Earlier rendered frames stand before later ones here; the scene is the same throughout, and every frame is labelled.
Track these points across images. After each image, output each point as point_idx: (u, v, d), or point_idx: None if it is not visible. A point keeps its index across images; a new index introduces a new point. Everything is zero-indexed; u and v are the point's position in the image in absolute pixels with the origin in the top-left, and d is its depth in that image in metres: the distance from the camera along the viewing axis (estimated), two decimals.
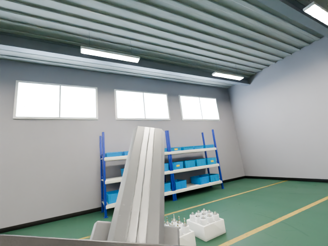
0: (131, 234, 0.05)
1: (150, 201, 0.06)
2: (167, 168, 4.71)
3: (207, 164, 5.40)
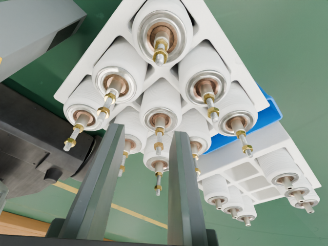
0: (82, 231, 0.05)
1: (189, 204, 0.06)
2: None
3: None
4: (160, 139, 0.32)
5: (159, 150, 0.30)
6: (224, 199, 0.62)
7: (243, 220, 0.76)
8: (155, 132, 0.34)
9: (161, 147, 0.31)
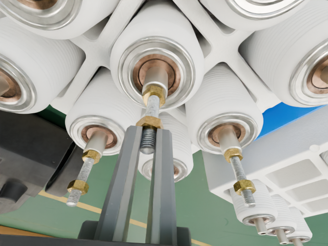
0: (117, 233, 0.05)
1: (161, 202, 0.06)
2: None
3: None
4: (154, 112, 0.12)
5: (151, 139, 0.10)
6: (270, 219, 0.40)
7: (291, 242, 0.53)
8: (144, 95, 0.13)
9: (156, 130, 0.10)
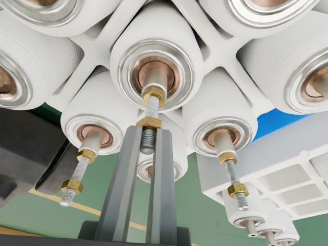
0: (117, 233, 0.05)
1: (161, 202, 0.06)
2: None
3: None
4: (145, 116, 0.12)
5: None
6: (259, 221, 0.41)
7: (278, 244, 0.54)
8: None
9: None
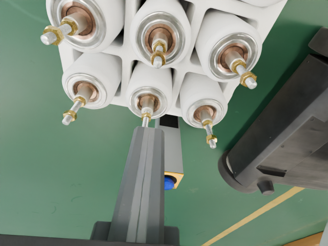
0: (131, 234, 0.05)
1: (150, 201, 0.06)
2: None
3: None
4: None
5: (160, 59, 0.19)
6: None
7: None
8: (153, 45, 0.22)
9: (162, 57, 0.20)
